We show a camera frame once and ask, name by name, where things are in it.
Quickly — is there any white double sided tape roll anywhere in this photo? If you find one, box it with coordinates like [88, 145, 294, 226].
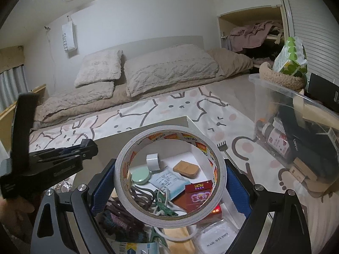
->
[114, 124, 227, 228]

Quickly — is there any person left hand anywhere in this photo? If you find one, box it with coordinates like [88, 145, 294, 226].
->
[1, 197, 35, 235]

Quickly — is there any wooden bedside shelf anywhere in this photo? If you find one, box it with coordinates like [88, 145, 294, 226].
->
[0, 84, 47, 152]

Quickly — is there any nail studio white packet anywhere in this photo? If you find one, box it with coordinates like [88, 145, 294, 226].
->
[192, 219, 238, 254]

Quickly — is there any folded beige quilt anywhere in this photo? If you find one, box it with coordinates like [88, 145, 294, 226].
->
[33, 48, 253, 130]

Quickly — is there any white shoe box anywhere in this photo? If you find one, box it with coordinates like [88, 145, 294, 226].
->
[60, 115, 255, 254]

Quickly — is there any small grey tape roll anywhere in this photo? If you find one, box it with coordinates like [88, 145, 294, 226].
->
[146, 153, 160, 172]

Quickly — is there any red printed box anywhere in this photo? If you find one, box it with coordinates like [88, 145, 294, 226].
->
[172, 180, 213, 213]

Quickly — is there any grey curtain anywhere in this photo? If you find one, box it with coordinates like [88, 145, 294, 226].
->
[0, 65, 28, 112]

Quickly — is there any blue white packet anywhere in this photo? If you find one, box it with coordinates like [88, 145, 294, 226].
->
[149, 168, 190, 201]

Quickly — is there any clear plastic storage bin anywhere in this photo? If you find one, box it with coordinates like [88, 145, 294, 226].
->
[249, 74, 338, 197]

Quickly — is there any tan leather pouch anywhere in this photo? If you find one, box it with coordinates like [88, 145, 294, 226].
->
[173, 161, 199, 179]

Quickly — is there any small beige pillow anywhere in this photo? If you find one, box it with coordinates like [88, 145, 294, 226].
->
[74, 49, 123, 88]

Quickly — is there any beige fluffy basket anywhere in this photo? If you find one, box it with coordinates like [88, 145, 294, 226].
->
[259, 62, 306, 91]

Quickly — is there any white hanging sweet pouch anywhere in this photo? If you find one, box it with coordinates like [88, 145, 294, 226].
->
[61, 15, 78, 58]

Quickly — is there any large beige pillow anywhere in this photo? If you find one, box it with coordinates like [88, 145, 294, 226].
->
[124, 44, 219, 98]

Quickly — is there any green dotted tissue pack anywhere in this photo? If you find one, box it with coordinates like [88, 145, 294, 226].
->
[272, 36, 308, 77]

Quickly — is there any pile of clothes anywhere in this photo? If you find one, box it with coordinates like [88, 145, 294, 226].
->
[222, 20, 284, 60]

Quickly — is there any white louvered closet door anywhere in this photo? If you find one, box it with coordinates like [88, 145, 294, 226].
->
[282, 0, 338, 84]

